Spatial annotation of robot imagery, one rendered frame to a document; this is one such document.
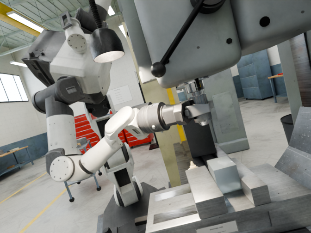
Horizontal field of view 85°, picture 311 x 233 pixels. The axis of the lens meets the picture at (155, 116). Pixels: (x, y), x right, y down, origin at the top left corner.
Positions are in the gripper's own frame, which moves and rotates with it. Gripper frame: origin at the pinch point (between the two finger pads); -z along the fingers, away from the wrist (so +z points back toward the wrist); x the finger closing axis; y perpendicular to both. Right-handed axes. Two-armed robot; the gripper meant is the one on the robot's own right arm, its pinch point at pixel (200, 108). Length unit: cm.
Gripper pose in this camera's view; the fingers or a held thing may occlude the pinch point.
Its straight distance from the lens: 47.2
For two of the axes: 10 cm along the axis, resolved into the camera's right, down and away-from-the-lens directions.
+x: 4.5, -2.3, 8.6
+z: -8.5, 1.9, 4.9
